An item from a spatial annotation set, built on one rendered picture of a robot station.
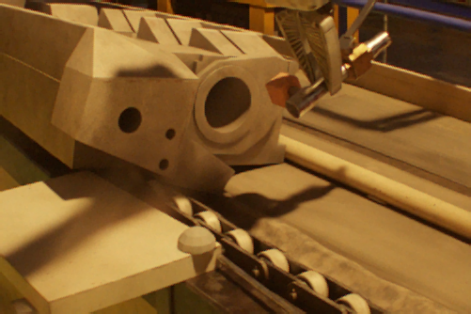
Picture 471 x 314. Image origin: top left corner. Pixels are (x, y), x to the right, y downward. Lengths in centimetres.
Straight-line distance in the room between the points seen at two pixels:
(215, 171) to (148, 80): 19
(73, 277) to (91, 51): 31
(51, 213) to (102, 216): 7
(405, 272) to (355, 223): 15
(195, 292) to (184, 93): 29
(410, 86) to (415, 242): 71
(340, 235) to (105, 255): 32
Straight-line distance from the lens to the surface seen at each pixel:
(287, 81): 95
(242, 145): 110
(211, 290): 76
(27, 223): 86
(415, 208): 99
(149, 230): 82
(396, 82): 162
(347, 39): 95
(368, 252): 89
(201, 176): 101
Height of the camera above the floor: 115
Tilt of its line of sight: 19 degrees down
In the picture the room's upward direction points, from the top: 1 degrees clockwise
